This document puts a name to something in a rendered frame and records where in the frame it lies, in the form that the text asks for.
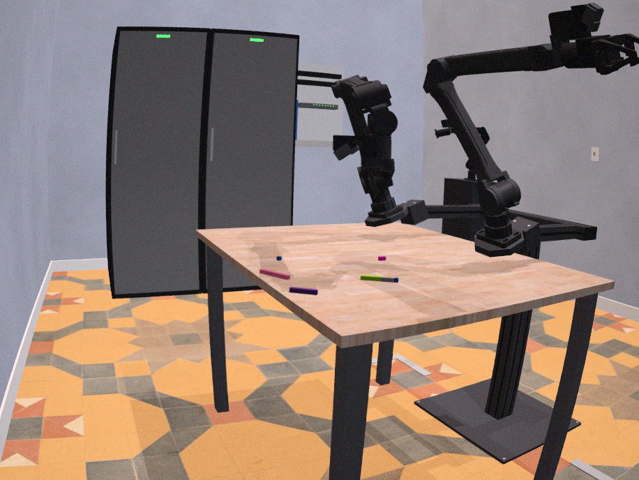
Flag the purple rod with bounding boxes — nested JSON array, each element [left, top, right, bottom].
[[290, 287, 318, 295]]

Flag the pink rod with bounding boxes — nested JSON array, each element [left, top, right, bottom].
[[260, 269, 290, 280]]

